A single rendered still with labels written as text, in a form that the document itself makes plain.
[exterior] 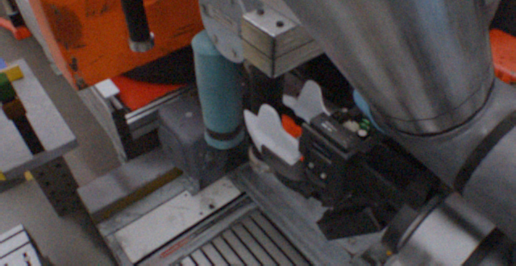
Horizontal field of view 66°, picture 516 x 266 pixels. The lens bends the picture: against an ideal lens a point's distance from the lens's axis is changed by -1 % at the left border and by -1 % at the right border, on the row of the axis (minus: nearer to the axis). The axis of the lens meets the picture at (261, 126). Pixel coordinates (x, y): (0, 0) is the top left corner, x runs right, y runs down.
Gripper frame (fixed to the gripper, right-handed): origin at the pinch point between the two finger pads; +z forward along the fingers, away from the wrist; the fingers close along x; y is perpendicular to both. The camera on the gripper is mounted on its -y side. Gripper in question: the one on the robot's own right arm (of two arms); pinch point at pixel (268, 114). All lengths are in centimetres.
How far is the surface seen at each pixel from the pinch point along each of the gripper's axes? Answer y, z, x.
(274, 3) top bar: 12.8, 1.0, -1.4
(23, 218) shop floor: -83, 80, 37
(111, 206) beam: -72, 57, 13
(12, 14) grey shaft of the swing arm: -64, 183, 5
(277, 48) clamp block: 10.5, -2.3, 0.9
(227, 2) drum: 5.5, 15.6, -6.0
